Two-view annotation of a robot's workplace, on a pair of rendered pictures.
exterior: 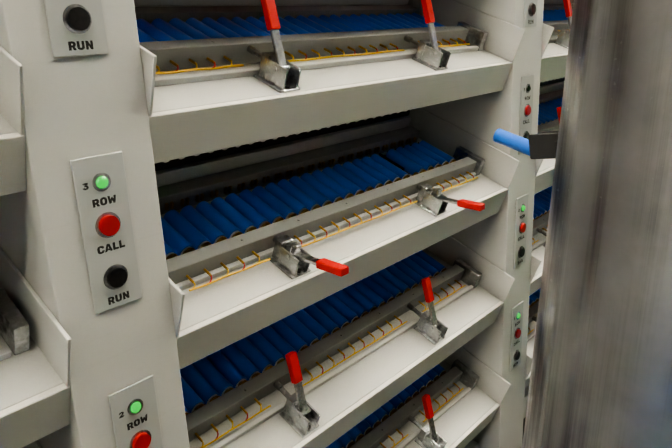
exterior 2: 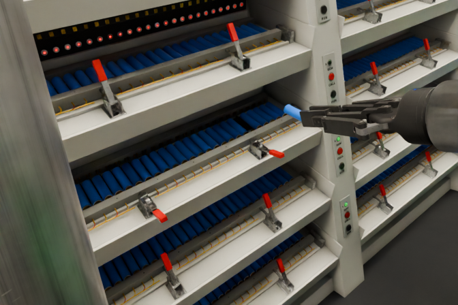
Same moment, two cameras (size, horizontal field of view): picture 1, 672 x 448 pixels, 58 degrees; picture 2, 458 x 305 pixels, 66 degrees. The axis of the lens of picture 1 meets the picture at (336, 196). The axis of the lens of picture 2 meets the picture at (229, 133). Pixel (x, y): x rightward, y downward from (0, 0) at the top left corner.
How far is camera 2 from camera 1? 0.31 m
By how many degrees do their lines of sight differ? 16
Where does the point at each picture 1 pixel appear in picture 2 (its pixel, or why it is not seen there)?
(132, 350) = not seen: hidden behind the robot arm
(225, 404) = (130, 282)
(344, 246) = (188, 190)
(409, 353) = (255, 240)
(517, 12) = (310, 15)
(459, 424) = (308, 272)
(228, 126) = (75, 147)
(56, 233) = not seen: outside the picture
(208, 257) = (92, 213)
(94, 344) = not seen: hidden behind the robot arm
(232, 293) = (107, 233)
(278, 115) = (112, 132)
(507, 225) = (326, 152)
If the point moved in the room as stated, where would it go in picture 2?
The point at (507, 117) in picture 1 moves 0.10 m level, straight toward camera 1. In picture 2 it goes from (315, 84) to (302, 99)
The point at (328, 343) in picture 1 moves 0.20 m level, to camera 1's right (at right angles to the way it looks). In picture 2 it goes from (200, 239) to (290, 235)
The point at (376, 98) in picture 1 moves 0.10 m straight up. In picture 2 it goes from (191, 102) to (177, 47)
